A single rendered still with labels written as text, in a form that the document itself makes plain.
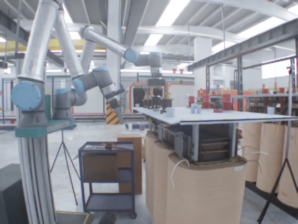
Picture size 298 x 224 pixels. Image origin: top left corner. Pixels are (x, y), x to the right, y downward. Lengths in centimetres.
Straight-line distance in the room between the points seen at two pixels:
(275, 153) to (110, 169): 212
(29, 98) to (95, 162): 139
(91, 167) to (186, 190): 141
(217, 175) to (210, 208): 20
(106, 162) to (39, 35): 157
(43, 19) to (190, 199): 127
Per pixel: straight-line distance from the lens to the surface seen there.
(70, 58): 123
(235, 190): 120
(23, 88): 103
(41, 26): 113
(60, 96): 164
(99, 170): 227
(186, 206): 114
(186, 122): 74
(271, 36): 1169
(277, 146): 276
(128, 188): 299
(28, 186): 154
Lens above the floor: 144
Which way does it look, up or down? 3 degrees down
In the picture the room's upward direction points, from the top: straight up
